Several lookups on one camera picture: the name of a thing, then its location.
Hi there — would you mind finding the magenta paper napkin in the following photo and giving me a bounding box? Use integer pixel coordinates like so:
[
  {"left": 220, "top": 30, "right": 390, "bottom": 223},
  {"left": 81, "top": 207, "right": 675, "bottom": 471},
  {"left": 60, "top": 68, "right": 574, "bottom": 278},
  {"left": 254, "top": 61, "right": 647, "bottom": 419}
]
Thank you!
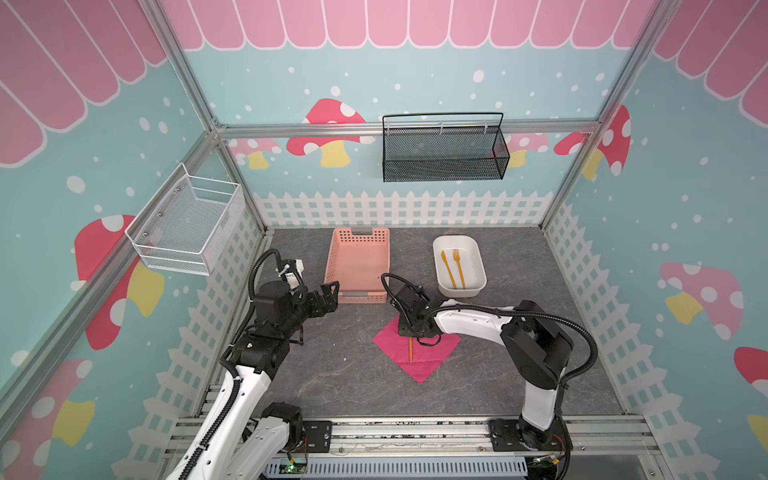
[{"left": 373, "top": 317, "right": 461, "bottom": 384}]

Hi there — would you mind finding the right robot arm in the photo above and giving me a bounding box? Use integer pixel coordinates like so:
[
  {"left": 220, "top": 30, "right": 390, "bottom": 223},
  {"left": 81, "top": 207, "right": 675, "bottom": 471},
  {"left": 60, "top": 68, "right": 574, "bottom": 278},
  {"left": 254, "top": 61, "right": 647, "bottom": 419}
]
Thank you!
[{"left": 381, "top": 273, "right": 598, "bottom": 451}]

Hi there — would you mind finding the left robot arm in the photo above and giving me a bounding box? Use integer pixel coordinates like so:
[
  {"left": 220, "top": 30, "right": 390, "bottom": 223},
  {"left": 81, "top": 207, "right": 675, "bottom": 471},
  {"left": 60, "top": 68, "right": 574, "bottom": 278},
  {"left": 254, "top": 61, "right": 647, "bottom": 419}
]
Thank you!
[{"left": 168, "top": 249, "right": 340, "bottom": 479}]

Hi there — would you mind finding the pink perforated plastic basket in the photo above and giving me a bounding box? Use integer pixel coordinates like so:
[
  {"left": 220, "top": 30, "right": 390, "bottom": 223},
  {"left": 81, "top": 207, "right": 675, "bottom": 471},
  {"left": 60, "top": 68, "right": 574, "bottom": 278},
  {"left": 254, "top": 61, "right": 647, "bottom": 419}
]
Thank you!
[{"left": 324, "top": 228, "right": 390, "bottom": 304}]

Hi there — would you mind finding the white oval plastic tub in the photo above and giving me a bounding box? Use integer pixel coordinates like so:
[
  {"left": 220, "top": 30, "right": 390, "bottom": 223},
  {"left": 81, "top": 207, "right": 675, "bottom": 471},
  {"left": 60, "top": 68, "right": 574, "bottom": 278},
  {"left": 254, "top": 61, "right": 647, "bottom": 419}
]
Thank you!
[{"left": 432, "top": 235, "right": 487, "bottom": 299}]

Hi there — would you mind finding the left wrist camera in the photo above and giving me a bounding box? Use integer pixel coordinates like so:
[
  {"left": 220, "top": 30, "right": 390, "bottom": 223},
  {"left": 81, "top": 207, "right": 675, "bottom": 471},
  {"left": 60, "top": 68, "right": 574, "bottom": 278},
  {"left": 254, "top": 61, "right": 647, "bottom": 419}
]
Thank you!
[{"left": 277, "top": 259, "right": 304, "bottom": 290}]

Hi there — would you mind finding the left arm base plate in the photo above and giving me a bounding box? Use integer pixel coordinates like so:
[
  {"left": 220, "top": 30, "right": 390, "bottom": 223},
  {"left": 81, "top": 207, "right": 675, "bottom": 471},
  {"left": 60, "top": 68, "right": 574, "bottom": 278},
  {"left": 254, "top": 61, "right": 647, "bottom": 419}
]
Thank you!
[{"left": 289, "top": 420, "right": 333, "bottom": 454}]

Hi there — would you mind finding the white wire mesh wall basket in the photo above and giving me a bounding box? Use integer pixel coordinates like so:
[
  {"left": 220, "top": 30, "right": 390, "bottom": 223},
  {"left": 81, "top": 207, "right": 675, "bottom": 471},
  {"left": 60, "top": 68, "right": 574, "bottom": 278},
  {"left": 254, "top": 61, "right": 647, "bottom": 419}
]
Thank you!
[{"left": 125, "top": 164, "right": 245, "bottom": 276}]

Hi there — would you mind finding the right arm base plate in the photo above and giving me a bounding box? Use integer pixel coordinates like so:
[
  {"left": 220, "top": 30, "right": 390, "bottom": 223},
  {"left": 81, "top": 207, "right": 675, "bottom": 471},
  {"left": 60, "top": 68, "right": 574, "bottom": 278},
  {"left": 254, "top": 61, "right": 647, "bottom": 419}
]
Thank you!
[{"left": 488, "top": 416, "right": 573, "bottom": 452}]

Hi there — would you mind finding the black wire mesh wall basket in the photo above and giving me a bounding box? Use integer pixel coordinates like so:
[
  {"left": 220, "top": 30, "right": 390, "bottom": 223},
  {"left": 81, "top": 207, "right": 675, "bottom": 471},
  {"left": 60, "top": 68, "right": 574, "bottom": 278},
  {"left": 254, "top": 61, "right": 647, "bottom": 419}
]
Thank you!
[{"left": 381, "top": 112, "right": 511, "bottom": 183}]

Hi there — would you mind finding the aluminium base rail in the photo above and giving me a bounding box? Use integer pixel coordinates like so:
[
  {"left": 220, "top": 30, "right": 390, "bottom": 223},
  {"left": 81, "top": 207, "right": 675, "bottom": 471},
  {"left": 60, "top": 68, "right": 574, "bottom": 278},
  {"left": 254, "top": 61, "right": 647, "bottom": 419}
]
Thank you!
[{"left": 161, "top": 413, "right": 661, "bottom": 466}]

